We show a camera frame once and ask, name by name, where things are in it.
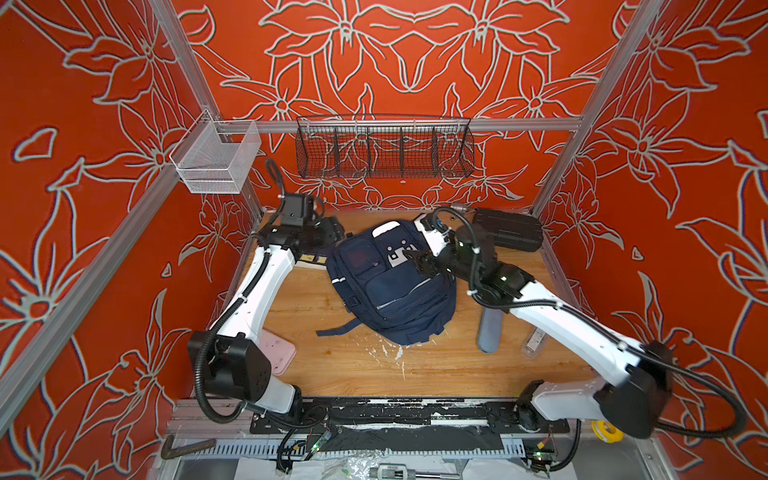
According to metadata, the yellow tape roll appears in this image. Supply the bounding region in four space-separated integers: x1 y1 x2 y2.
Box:
591 420 624 444

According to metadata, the black wire wall basket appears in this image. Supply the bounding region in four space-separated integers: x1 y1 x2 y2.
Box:
295 113 476 180

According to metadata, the white wire mesh basket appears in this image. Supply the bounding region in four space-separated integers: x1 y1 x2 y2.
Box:
170 109 262 194

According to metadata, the purple notebook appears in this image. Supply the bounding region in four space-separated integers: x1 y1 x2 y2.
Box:
296 253 328 270

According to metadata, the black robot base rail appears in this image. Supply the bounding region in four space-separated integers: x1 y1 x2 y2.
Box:
248 395 571 457

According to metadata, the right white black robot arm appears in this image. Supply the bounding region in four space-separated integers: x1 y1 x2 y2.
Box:
406 208 747 439

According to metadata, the grey pencil pouch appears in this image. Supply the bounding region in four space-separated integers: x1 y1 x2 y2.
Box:
476 308 504 354

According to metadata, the black plastic tool case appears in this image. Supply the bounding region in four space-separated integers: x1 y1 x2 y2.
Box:
473 209 544 252

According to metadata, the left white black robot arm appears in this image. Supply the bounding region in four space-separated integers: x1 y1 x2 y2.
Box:
187 159 345 428

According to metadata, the pink flat case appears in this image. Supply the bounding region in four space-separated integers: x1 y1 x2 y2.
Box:
258 330 297 376

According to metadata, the dark metal hex key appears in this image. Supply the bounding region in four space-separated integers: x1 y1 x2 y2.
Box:
160 435 217 460

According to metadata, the navy blue student backpack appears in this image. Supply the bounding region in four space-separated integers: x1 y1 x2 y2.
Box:
316 220 457 346

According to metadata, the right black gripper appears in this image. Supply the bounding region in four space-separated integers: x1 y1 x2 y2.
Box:
400 230 484 287

